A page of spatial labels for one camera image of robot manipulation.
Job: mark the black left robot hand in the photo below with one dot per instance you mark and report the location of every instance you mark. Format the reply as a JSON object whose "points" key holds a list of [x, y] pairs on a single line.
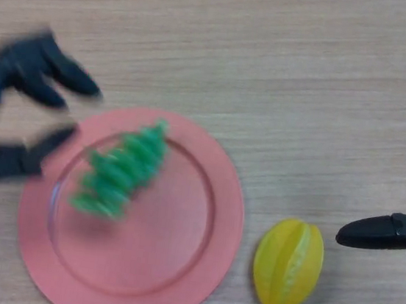
{"points": [[29, 60]]}

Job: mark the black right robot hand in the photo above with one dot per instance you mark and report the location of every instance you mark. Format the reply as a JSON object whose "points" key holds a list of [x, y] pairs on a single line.
{"points": [[374, 234]]}

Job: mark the green grape bunch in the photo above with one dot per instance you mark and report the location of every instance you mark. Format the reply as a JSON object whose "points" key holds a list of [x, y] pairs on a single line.
{"points": [[122, 172]]}

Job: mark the pink round plate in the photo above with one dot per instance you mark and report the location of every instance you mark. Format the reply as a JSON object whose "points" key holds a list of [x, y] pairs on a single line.
{"points": [[170, 237]]}

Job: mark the yellow starfruit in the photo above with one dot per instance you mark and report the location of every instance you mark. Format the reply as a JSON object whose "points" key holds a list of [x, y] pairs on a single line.
{"points": [[274, 264]]}

